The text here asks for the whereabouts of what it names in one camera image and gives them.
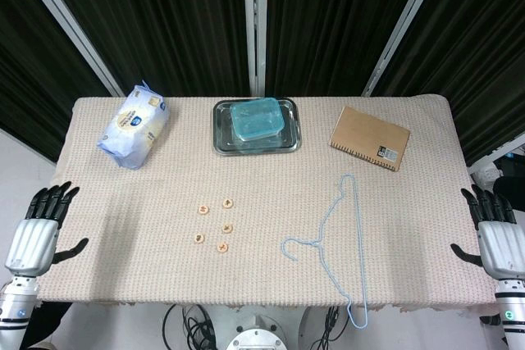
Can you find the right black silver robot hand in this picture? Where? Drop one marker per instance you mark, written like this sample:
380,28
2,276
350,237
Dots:
500,247

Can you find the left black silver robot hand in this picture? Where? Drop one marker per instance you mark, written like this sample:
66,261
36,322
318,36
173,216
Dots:
35,243

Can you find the wooden chess piece red lettering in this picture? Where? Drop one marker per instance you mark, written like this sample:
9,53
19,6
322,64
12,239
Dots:
204,210

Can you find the wooden chess piece red cross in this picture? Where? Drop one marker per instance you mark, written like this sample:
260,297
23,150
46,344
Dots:
222,247

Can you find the wooden chess piece black lettering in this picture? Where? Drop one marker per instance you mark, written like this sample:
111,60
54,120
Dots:
228,203
228,228
199,238

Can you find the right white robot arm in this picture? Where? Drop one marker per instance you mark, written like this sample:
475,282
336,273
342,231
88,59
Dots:
510,305

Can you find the black chair base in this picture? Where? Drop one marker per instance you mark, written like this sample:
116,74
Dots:
488,319

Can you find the blue white paper package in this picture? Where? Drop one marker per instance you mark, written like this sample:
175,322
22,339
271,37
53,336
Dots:
131,128

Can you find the brown spiral notebook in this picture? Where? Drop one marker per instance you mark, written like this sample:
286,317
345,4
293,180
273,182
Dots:
365,137

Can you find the light blue clothes hanger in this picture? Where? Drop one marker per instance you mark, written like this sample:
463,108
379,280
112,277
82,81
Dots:
316,244

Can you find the black pleated curtain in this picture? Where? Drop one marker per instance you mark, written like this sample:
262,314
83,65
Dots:
164,18
24,59
328,18
484,59

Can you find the beige woven tablecloth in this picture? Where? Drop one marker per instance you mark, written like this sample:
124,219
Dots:
262,276

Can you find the rectangular metal tray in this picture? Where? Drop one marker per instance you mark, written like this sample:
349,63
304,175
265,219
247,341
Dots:
292,137

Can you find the white robot torso column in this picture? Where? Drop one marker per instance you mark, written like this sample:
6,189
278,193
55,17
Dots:
256,337

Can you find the clear container teal lid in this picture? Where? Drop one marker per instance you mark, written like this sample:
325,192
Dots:
256,118

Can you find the white frame base bar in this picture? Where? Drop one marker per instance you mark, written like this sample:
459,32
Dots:
492,156

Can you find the grey metal frame post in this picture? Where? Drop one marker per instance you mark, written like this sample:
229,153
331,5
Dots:
405,24
69,24
254,18

